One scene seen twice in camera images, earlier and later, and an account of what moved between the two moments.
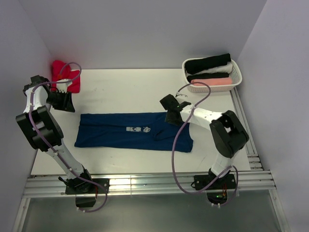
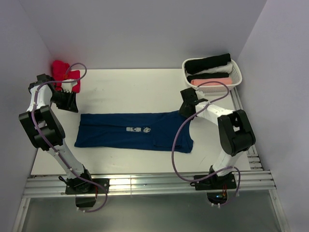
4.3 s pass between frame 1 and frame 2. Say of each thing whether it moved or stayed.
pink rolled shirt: stayed
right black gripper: moved
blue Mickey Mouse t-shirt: stayed
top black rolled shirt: stayed
